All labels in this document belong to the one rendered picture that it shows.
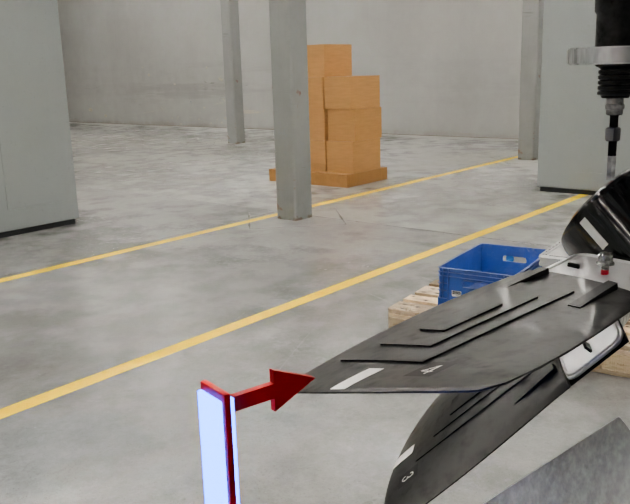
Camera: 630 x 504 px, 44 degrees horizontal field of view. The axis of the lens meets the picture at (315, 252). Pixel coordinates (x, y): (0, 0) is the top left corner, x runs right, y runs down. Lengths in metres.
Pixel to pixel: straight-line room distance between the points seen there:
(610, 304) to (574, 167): 7.79
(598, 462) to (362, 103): 8.46
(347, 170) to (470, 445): 8.24
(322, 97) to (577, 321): 8.58
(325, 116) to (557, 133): 2.60
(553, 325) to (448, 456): 0.29
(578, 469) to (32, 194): 6.77
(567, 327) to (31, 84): 6.82
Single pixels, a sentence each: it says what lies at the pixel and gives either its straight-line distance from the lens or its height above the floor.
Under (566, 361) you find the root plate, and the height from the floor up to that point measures 1.09.
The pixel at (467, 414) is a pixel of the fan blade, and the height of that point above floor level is 1.01.
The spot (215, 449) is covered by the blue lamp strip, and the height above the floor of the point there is 1.16.
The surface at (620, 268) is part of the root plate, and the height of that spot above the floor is 1.19.
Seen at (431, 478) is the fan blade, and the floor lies 0.97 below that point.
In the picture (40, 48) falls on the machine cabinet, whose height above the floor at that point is 1.57.
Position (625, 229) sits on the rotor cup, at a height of 1.21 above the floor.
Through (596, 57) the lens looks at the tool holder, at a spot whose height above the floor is 1.35.
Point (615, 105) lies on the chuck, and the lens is 0.62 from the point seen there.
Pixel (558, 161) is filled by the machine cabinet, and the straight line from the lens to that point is 8.41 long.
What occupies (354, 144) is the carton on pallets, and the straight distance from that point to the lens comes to 8.89.
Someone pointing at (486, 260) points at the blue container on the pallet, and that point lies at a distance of 4.43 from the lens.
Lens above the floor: 1.35
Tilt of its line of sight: 13 degrees down
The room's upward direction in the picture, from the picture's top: 2 degrees counter-clockwise
